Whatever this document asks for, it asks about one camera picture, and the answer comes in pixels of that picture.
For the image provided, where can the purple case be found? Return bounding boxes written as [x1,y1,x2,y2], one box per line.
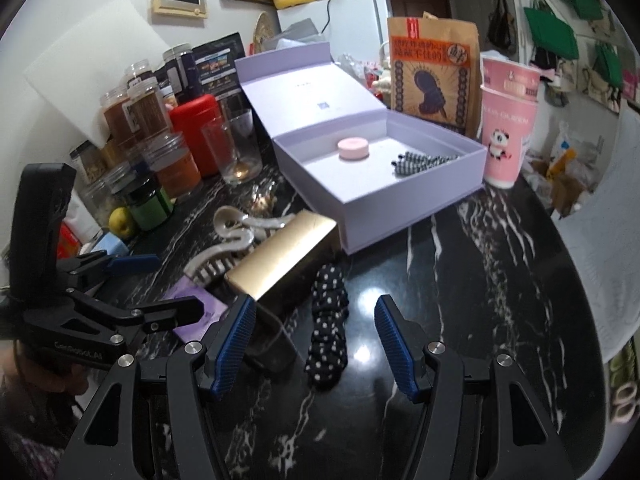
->
[162,280,228,343]

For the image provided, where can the yellow green fruit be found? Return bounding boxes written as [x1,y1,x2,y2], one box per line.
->
[108,206,137,237]

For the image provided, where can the beige hair claw clip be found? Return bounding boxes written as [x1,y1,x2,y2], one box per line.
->
[184,206,301,287]

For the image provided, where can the cluster of clear spice jars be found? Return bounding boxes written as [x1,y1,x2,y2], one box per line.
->
[70,42,206,221]

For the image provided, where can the lavender gift box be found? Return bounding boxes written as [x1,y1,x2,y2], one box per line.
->
[234,41,488,256]

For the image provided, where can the gold rectangular box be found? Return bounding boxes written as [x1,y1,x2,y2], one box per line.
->
[223,210,338,303]

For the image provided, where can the small sparkly hair clip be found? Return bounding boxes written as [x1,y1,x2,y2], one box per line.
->
[247,182,281,216]

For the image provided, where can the clear drinking glass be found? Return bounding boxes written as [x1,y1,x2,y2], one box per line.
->
[220,108,256,133]
[201,117,263,184]

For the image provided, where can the red orange package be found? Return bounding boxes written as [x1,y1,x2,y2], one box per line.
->
[57,222,85,261]

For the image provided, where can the brown printed paper bag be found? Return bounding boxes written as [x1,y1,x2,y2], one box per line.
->
[387,11,482,138]

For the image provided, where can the red canister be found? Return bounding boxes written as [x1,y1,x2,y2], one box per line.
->
[169,94,223,178]

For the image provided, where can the pink round container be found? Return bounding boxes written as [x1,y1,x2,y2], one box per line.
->
[337,136,372,162]

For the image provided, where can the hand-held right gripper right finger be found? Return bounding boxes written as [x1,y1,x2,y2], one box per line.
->
[374,295,571,480]

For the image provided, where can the woven straw fan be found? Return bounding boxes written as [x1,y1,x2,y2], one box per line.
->
[250,11,278,56]

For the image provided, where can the white printed sheet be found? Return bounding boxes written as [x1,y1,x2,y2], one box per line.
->
[552,100,640,366]

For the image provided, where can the cardboard box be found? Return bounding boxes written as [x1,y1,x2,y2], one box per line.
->
[530,150,601,217]

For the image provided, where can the pink panda paper cup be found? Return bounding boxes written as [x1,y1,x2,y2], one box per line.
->
[480,85,540,190]

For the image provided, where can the floral patterned clothing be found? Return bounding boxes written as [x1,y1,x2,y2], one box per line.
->
[0,410,68,480]

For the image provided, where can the person's left hand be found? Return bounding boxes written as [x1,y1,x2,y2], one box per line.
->
[0,349,88,411]

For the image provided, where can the striped hair clip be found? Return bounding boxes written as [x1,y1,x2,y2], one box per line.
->
[390,150,460,177]

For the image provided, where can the green glass jar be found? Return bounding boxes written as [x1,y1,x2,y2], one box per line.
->
[125,176,175,232]

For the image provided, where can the black polka dot scrunchie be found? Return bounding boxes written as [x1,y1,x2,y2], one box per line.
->
[305,261,351,391]

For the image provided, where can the red white small toys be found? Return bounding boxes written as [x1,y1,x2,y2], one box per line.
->
[340,52,393,106]

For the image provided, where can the small blue box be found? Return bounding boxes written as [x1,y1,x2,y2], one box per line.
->
[92,232,131,261]

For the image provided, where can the brown door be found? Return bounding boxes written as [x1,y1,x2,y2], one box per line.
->
[387,0,453,46]

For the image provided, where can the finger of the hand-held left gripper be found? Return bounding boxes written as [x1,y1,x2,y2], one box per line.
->
[70,295,206,346]
[55,254,162,293]

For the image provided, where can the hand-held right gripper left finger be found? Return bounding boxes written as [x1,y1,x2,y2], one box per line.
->
[62,294,258,480]

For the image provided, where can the white cutting board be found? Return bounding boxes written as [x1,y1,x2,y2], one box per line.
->
[22,0,171,148]

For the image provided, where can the white fridge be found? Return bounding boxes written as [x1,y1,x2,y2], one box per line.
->
[276,0,391,61]

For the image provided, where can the dark hanging bag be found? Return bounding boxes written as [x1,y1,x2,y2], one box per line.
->
[487,0,518,53]

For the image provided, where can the black printed packets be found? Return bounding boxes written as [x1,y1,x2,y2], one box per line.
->
[192,32,246,101]

